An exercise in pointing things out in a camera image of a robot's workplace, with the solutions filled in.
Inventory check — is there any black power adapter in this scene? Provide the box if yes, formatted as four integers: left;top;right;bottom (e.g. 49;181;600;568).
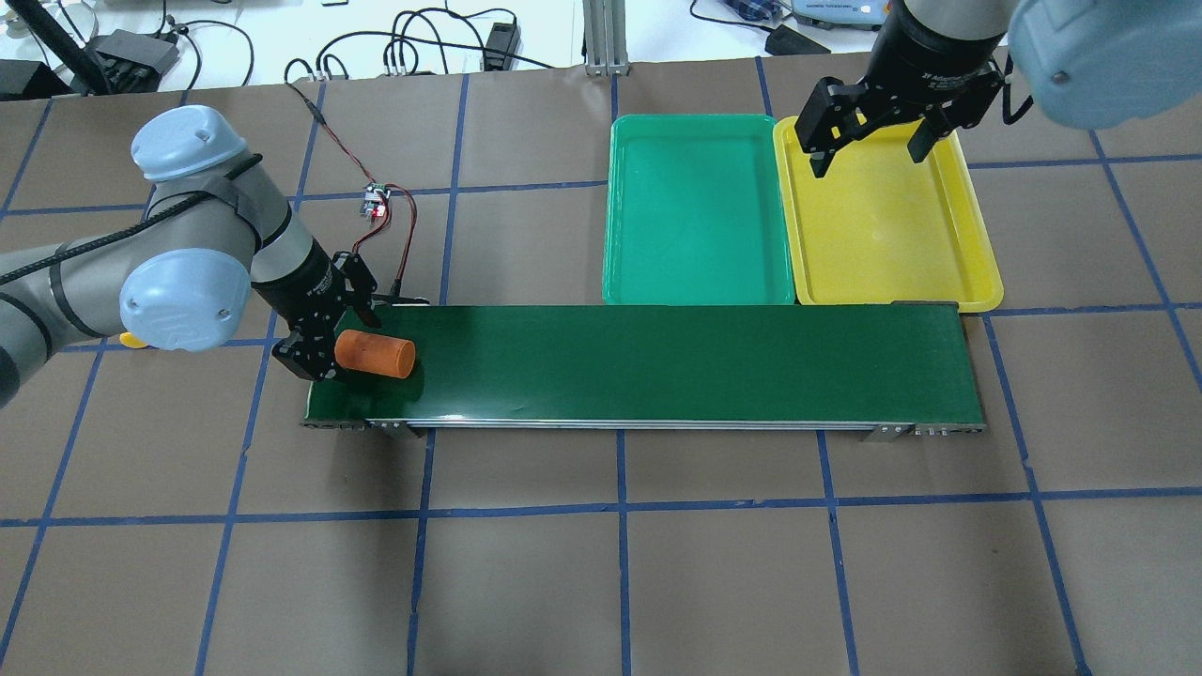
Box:
482;20;520;72

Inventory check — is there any small motor controller board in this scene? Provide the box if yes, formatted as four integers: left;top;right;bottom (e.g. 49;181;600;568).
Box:
361;183;391;220

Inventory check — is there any yellow plastic tray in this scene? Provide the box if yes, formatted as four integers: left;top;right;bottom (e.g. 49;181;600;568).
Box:
773;118;1005;314

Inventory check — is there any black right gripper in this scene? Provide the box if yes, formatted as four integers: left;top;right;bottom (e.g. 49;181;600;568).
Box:
795;1;1010;179

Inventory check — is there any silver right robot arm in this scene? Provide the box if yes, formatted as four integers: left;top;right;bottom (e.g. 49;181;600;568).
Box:
795;1;1201;178

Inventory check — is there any green plastic tray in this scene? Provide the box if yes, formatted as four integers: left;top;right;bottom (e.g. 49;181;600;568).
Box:
602;113;797;306

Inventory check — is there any yellow push button bottom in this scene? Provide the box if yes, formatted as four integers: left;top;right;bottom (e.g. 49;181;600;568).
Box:
117;332;149;349

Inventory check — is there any plain orange cylinder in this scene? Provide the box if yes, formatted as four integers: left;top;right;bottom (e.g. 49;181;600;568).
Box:
334;330;417;379

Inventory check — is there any small blue teach pendant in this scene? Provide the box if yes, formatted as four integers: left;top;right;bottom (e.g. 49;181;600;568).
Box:
787;1;889;31

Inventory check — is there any red black power cable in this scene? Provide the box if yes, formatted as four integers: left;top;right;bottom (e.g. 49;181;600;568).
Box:
285;81;418;301

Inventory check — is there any green conveyor belt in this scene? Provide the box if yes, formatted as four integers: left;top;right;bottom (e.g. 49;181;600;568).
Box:
303;304;986;438

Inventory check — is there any blue checkered umbrella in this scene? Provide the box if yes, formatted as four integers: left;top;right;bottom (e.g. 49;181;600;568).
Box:
724;0;791;24

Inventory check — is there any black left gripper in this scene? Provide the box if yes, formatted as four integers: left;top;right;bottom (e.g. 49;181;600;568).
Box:
254;247;382;383

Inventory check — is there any aluminium frame post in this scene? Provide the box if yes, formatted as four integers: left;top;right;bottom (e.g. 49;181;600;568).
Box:
582;0;630;77

